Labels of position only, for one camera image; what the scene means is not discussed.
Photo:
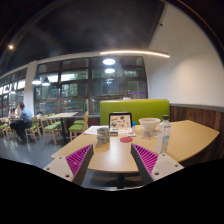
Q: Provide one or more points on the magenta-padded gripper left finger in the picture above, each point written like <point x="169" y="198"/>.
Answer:
<point x="60" y="168"/>

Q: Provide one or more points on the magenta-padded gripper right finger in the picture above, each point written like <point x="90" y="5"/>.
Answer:
<point x="165" y="165"/>

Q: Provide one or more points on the clear plastic water bottle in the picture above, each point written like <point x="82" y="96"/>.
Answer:
<point x="163" y="135"/>

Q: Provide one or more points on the wooden green-seated chairs group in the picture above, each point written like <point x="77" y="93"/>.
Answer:
<point x="51" y="127"/>

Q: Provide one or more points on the white bowl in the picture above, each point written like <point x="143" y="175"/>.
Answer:
<point x="149" y="124"/>

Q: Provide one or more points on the flat round red coaster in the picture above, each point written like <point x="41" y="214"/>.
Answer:
<point x="126" y="139"/>

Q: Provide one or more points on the small blue-capped bottle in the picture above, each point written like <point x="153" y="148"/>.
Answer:
<point x="133" y="126"/>

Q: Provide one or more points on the white paper sheet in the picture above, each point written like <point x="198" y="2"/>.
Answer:
<point x="93" y="130"/>

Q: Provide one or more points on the light wooden dining table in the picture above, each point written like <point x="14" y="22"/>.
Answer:
<point x="62" y="115"/>

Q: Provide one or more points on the dark patterned mug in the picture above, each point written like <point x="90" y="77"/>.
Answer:
<point x="103" y="135"/>

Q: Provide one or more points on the person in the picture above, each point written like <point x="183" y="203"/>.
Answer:
<point x="25" y="118"/>
<point x="12" y="115"/>

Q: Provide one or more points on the small dark box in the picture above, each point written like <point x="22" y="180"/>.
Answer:
<point x="113" y="132"/>

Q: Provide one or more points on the green upholstered booth bench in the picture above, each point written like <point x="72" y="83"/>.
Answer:
<point x="136" y="108"/>

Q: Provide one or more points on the long curved ceiling light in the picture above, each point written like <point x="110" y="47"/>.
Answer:
<point x="135" y="52"/>

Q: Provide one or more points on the pendant ceiling lamps group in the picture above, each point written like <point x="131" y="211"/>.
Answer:
<point x="109" y="61"/>

